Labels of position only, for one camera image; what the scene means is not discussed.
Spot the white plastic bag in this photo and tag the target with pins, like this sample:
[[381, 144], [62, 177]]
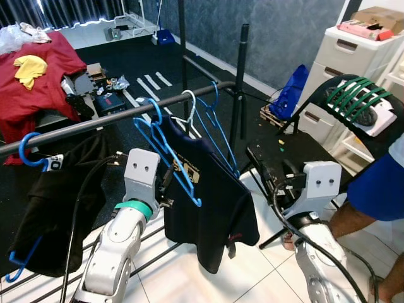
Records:
[[12, 38]]

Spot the white drawer cabinet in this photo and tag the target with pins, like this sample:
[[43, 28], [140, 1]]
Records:
[[353, 57]]

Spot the yellow cloth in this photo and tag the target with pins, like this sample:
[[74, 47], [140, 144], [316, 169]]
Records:
[[30, 68]]

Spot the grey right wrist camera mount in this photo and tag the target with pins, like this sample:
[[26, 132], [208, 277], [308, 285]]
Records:
[[322, 180]]

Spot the small wooden pallet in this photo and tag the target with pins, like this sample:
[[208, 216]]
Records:
[[278, 117]]

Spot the small blue bag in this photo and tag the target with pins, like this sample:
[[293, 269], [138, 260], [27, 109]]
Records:
[[165, 36]]

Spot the navy t-shirt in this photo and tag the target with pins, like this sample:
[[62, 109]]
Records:
[[214, 202]]

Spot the dark striped curtain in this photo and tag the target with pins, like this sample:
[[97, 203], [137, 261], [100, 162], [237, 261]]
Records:
[[63, 11]]

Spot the small cardboard box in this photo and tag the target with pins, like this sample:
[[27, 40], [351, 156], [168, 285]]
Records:
[[96, 69]]

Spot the black folding chair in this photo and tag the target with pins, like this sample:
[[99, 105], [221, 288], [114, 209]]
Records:
[[303, 148]]

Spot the long white floor strip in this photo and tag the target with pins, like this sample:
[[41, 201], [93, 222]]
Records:
[[149, 89]]

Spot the person in blue shorts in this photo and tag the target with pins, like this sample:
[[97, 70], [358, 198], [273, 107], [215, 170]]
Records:
[[379, 189]]

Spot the black electronic device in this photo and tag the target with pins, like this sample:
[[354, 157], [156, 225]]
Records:
[[95, 102]]

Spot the pink flat box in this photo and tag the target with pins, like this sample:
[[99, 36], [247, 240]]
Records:
[[360, 29]]

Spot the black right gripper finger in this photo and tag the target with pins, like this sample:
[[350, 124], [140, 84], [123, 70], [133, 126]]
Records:
[[257, 166], [270, 159]]

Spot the black garment with white band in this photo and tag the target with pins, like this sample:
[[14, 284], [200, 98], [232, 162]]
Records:
[[57, 214]]

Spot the red cloth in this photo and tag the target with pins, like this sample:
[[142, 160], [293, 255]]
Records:
[[60, 76]]

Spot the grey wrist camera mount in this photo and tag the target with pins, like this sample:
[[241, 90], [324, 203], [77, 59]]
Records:
[[322, 180], [142, 170]]

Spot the brown cardboard box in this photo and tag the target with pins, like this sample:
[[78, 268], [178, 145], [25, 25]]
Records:
[[379, 17]]

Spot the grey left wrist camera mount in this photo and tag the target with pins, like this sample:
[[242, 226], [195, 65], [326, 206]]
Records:
[[142, 170]]

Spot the crumpled silver foil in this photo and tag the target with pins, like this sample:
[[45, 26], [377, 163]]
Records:
[[120, 83]]

